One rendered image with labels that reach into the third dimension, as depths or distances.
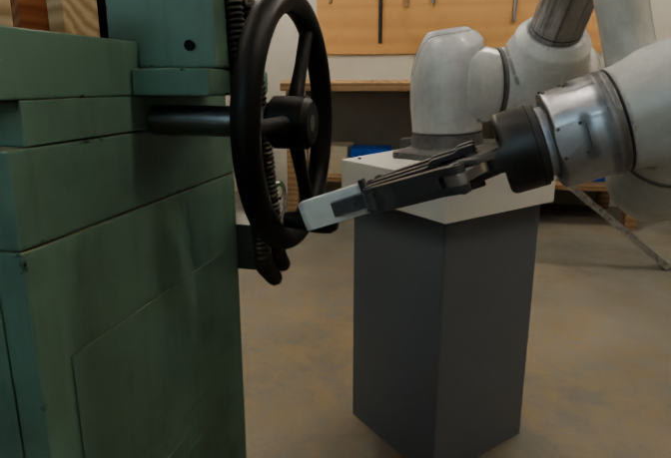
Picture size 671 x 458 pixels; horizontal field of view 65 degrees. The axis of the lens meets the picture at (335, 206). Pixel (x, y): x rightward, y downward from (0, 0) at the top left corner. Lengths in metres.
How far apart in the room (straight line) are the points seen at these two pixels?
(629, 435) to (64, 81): 1.45
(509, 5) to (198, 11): 3.43
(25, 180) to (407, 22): 3.54
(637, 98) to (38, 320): 0.54
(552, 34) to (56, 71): 0.87
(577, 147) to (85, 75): 0.46
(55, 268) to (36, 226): 0.05
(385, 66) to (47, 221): 3.51
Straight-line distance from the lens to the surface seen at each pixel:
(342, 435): 1.43
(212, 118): 0.63
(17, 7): 0.69
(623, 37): 0.69
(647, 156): 0.49
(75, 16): 0.62
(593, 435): 1.56
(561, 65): 1.14
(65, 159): 0.56
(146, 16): 0.66
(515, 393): 1.42
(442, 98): 1.13
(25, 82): 0.53
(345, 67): 3.97
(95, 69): 0.60
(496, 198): 1.09
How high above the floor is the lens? 0.85
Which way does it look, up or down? 13 degrees down
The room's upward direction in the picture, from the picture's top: straight up
